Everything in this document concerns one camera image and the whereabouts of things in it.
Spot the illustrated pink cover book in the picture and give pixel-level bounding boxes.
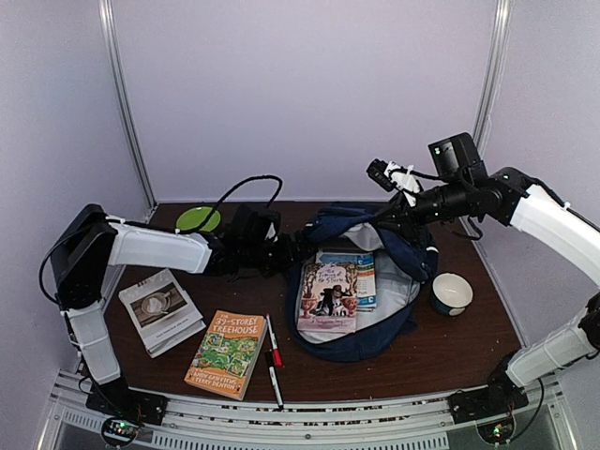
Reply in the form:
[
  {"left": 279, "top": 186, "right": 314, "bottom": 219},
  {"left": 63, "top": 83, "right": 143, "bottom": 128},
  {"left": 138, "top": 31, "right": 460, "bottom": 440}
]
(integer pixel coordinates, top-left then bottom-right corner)
[{"left": 296, "top": 262, "right": 357, "bottom": 335}]

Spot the red capped marker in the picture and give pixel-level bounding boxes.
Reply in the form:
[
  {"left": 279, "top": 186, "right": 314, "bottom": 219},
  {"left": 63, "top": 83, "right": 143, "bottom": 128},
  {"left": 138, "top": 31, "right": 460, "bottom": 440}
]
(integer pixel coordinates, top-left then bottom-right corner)
[{"left": 265, "top": 313, "right": 283, "bottom": 368}]

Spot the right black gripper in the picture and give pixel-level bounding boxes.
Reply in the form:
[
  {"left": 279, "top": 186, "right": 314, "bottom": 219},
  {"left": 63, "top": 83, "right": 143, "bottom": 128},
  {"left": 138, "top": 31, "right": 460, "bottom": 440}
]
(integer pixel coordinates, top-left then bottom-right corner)
[{"left": 371, "top": 177, "right": 473, "bottom": 242}]

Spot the white teal bowl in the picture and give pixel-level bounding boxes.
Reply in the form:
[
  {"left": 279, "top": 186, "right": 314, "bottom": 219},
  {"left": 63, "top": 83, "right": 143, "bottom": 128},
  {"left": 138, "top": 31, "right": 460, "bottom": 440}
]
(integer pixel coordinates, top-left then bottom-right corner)
[{"left": 430, "top": 273, "right": 473, "bottom": 317}]

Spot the aluminium frame post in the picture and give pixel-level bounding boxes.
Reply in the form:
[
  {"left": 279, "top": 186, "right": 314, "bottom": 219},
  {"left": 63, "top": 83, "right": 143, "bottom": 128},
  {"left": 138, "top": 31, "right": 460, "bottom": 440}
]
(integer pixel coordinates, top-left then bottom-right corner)
[
  {"left": 452, "top": 0, "right": 512, "bottom": 210},
  {"left": 98, "top": 0, "right": 158, "bottom": 209}
]

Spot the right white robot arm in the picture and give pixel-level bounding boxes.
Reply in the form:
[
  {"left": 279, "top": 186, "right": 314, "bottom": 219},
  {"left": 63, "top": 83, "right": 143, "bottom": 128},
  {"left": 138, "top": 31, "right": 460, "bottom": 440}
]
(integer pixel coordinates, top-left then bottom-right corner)
[{"left": 367, "top": 132, "right": 599, "bottom": 414}]

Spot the navy blue backpack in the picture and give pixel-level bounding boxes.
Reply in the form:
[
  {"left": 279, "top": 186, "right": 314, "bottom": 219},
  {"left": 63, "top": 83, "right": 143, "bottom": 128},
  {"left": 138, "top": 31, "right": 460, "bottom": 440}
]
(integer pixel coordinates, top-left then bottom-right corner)
[{"left": 285, "top": 202, "right": 439, "bottom": 363}]

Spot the green plate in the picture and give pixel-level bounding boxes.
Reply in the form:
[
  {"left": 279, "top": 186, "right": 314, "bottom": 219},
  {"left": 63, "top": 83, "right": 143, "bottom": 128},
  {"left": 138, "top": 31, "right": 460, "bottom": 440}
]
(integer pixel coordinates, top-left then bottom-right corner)
[{"left": 175, "top": 206, "right": 221, "bottom": 233}]

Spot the right aluminium frame post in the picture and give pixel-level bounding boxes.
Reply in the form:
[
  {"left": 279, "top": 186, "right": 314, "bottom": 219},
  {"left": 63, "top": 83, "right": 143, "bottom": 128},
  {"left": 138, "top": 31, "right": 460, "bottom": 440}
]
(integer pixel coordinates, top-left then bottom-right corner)
[{"left": 452, "top": 0, "right": 512, "bottom": 210}]

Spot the Penguin young readers book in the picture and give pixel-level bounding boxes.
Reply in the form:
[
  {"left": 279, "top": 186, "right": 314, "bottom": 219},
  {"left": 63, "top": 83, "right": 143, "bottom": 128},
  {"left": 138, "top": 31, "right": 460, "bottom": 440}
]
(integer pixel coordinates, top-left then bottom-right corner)
[{"left": 315, "top": 251, "right": 377, "bottom": 312}]

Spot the black capped marker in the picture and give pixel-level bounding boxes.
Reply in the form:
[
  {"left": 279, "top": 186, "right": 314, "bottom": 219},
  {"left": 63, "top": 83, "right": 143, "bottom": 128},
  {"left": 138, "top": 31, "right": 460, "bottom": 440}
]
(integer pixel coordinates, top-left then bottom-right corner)
[{"left": 265, "top": 351, "right": 284, "bottom": 411}]

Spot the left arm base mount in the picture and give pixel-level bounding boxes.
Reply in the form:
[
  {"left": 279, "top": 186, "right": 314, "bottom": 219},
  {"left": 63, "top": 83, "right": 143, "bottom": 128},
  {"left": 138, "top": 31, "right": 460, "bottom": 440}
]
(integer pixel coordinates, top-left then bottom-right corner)
[{"left": 85, "top": 387, "right": 168, "bottom": 448}]

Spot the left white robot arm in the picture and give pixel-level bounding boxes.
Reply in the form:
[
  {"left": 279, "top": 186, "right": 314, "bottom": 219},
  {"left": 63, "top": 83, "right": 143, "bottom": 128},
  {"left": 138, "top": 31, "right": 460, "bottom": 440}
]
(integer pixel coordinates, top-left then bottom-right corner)
[{"left": 42, "top": 203, "right": 316, "bottom": 416}]

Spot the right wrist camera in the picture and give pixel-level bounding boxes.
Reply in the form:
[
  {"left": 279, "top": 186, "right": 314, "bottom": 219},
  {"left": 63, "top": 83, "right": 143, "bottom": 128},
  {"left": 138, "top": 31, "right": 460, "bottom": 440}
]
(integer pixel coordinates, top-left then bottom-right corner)
[{"left": 367, "top": 159, "right": 423, "bottom": 207}]

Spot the left aluminium frame post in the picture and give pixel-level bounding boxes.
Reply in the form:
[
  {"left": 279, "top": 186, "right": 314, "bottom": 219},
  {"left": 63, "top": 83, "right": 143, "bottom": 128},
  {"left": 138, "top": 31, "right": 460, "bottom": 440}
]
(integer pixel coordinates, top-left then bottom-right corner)
[{"left": 98, "top": 0, "right": 158, "bottom": 209}]

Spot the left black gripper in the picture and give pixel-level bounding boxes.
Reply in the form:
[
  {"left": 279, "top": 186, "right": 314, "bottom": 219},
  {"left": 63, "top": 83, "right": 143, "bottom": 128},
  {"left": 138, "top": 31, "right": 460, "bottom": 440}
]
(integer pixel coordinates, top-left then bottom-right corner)
[{"left": 242, "top": 230, "right": 319, "bottom": 279}]

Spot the white coffee cover book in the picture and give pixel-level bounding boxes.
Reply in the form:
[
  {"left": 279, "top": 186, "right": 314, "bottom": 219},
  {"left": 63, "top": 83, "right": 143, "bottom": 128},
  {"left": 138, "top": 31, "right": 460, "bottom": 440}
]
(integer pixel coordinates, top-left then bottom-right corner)
[{"left": 118, "top": 269, "right": 206, "bottom": 358}]

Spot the orange Treehouse book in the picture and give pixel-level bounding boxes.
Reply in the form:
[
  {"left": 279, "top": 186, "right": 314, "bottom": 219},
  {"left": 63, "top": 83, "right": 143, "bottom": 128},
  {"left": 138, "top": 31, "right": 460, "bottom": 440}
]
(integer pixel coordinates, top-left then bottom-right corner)
[{"left": 184, "top": 310, "right": 267, "bottom": 400}]

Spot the aluminium front rail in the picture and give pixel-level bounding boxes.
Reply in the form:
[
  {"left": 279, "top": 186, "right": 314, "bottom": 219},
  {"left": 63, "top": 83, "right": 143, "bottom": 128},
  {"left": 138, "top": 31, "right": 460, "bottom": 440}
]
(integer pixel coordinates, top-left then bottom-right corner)
[{"left": 39, "top": 382, "right": 571, "bottom": 450}]

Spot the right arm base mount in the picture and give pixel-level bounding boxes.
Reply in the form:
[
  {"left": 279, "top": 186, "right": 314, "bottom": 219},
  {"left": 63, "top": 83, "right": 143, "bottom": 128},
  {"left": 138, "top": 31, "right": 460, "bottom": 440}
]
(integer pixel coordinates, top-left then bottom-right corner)
[{"left": 447, "top": 386, "right": 529, "bottom": 446}]

